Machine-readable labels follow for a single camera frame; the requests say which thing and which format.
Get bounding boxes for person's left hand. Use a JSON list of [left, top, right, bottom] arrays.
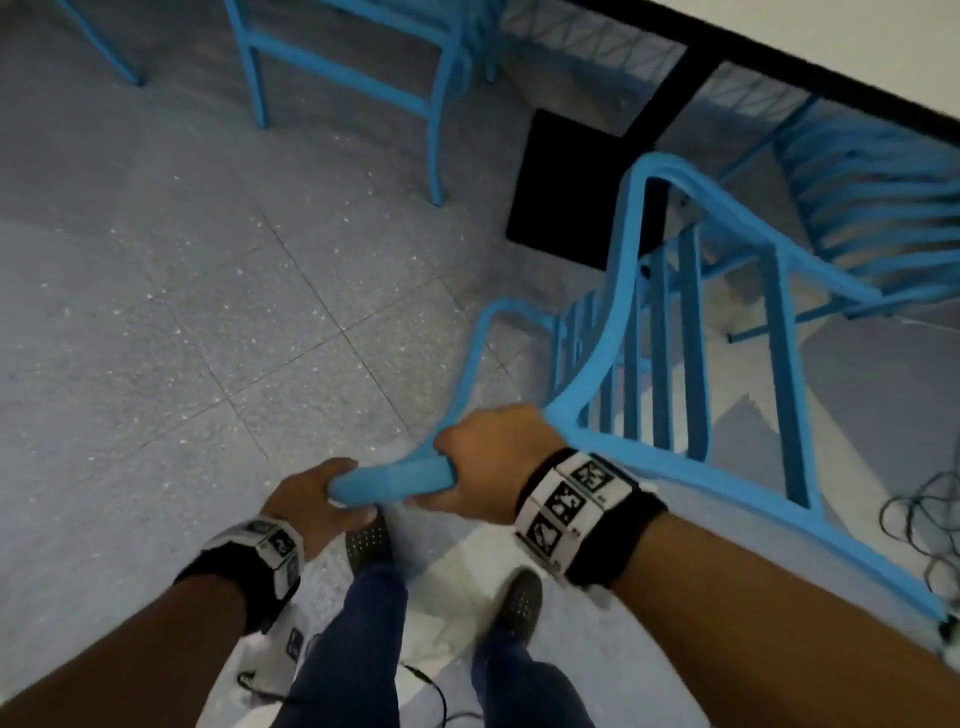
[[258, 458, 378, 560]]

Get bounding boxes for person's right hand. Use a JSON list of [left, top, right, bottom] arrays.
[[408, 404, 568, 526]]

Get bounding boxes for blue slatted metal chair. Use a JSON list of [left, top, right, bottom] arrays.
[[327, 152, 950, 624], [719, 93, 960, 346], [56, 0, 145, 88], [223, 0, 508, 208]]

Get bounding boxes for person's right forearm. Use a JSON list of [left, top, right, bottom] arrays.
[[611, 513, 960, 728]]

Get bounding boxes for person's left forearm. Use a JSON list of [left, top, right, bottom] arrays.
[[0, 573, 249, 728]]

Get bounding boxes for person's left black shoe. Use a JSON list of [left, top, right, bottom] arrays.
[[344, 509, 395, 575]]

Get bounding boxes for person's black shoe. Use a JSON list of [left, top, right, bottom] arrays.
[[344, 509, 395, 575], [487, 567, 544, 646]]

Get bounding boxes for person's right black shoe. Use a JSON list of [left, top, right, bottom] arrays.
[[487, 567, 544, 646]]

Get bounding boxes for person's left leg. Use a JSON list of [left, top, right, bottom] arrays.
[[273, 562, 410, 728]]

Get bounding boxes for person's leg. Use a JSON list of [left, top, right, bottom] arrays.
[[273, 562, 410, 728], [470, 633, 594, 728]]

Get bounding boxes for person's right leg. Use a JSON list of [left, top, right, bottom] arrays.
[[470, 633, 594, 728]]

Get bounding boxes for black wristband with marker tags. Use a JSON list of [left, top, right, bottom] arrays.
[[173, 517, 305, 635], [513, 447, 669, 590]]

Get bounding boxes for blue mesh railing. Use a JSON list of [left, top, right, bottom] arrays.
[[494, 0, 823, 163]]

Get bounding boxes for white square table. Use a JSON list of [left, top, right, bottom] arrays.
[[506, 0, 960, 273]]

